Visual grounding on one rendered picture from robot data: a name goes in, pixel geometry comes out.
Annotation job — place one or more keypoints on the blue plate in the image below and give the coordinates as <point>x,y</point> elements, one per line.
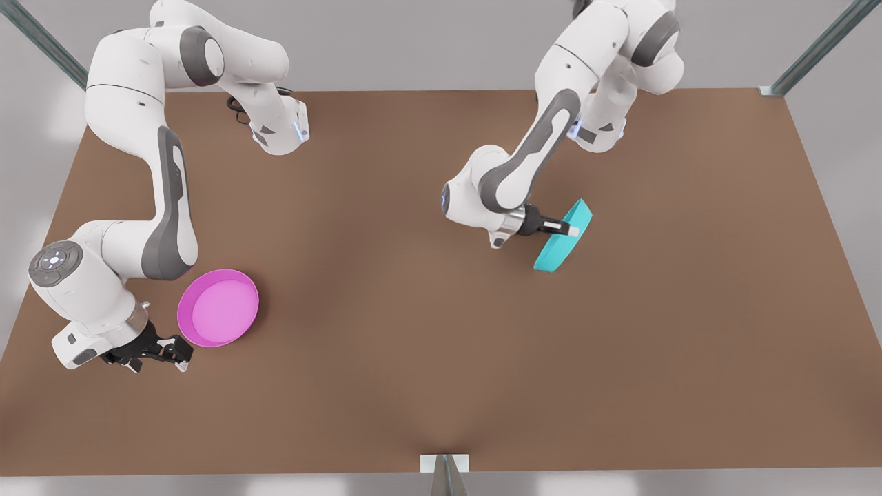
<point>563,238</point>

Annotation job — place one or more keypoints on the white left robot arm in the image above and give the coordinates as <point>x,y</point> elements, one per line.
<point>551,131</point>

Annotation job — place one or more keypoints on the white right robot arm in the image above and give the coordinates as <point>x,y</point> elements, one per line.
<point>124,89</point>

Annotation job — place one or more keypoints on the pink plate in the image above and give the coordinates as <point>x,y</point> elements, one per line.
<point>218,308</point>

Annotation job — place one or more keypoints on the silver frame post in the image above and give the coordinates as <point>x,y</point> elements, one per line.
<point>48,43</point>
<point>446,475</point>
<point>816,48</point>

